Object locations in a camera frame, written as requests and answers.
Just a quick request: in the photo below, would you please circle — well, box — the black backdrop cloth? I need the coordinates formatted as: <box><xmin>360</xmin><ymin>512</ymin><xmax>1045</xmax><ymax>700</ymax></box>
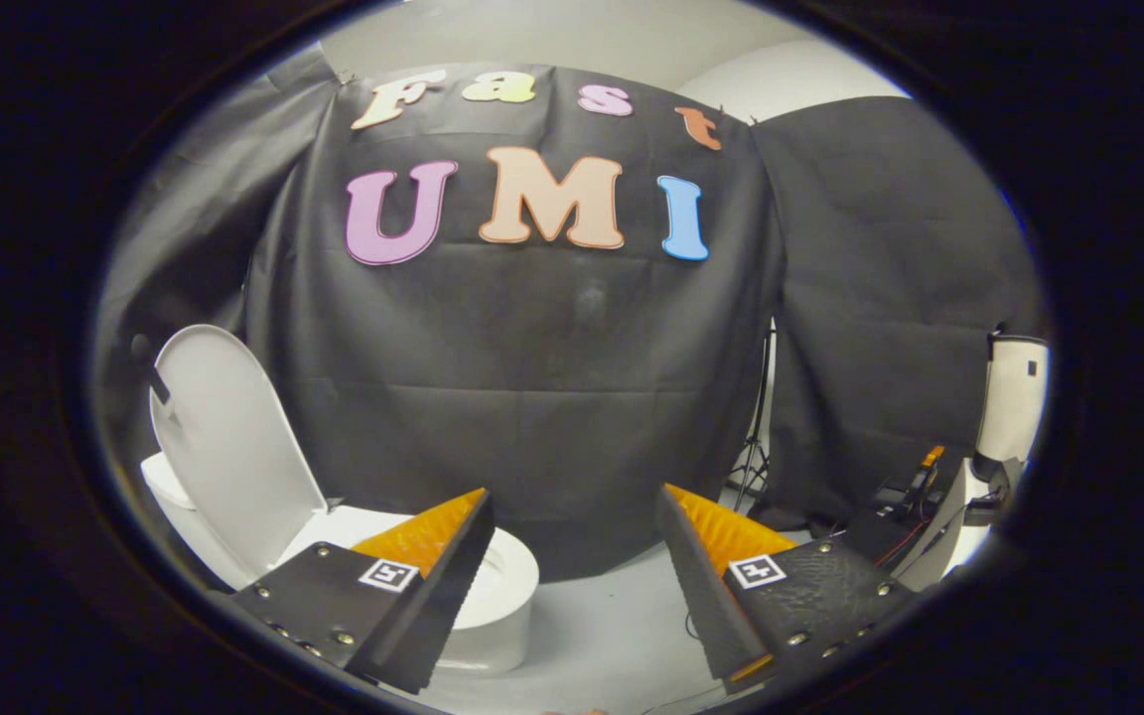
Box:
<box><xmin>93</xmin><ymin>45</ymin><xmax>1045</xmax><ymax>582</ymax></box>

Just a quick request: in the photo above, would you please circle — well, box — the white toilet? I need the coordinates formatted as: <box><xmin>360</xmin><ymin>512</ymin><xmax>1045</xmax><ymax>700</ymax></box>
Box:
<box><xmin>140</xmin><ymin>452</ymin><xmax>541</xmax><ymax>678</ymax></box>

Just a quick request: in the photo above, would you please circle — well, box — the spare orange black gripper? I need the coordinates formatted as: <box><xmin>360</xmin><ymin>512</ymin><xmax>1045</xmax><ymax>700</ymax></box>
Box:
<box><xmin>875</xmin><ymin>445</ymin><xmax>948</xmax><ymax>522</ymax></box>

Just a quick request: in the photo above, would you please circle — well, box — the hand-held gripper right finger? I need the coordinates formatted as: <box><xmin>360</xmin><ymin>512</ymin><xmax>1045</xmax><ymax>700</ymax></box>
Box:
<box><xmin>653</xmin><ymin>484</ymin><xmax>921</xmax><ymax>696</ymax></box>

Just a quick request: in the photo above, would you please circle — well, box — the black tripod stand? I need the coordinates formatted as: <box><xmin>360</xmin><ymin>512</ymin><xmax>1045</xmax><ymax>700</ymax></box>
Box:
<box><xmin>726</xmin><ymin>323</ymin><xmax>780</xmax><ymax>512</ymax></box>

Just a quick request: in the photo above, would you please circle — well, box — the red cable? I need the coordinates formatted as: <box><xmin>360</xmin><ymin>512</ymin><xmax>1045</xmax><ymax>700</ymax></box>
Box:
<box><xmin>875</xmin><ymin>526</ymin><xmax>926</xmax><ymax>567</ymax></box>

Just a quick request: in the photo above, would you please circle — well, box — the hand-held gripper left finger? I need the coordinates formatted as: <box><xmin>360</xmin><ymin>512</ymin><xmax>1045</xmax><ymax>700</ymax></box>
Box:
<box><xmin>231</xmin><ymin>488</ymin><xmax>497</xmax><ymax>696</ymax></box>

